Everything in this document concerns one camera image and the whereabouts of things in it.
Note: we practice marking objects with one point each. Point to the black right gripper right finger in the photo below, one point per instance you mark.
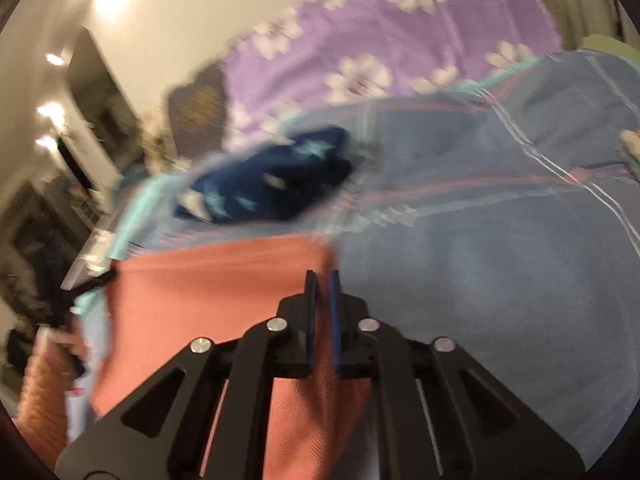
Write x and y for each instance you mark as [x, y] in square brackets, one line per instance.
[438, 412]

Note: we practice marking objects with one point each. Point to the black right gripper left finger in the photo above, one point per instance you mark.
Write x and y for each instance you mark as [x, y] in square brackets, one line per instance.
[205, 413]

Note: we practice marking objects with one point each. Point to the salmon pink knit garment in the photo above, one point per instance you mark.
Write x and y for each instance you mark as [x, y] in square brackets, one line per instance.
[159, 303]

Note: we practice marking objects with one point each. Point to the orange fuzzy sleeve forearm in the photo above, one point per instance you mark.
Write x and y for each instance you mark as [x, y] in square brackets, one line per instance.
[41, 414]

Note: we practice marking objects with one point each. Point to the stack of folded clothes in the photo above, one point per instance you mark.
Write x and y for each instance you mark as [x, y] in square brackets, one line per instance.
[629, 150]

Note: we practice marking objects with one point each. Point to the blue striped bed sheet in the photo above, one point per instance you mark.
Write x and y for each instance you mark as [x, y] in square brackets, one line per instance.
[498, 214]

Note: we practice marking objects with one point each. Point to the navy star fleece garment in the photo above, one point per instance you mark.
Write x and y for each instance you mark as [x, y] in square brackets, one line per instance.
[276, 183]

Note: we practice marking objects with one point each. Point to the dark brown patterned pillow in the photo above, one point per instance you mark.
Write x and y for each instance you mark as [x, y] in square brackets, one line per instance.
[197, 113]

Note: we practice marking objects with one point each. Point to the purple floral pillow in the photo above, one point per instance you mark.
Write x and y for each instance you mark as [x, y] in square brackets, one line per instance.
[321, 53]

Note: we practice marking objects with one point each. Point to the green blanket edge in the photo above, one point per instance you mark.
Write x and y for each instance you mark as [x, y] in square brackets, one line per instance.
[612, 46]

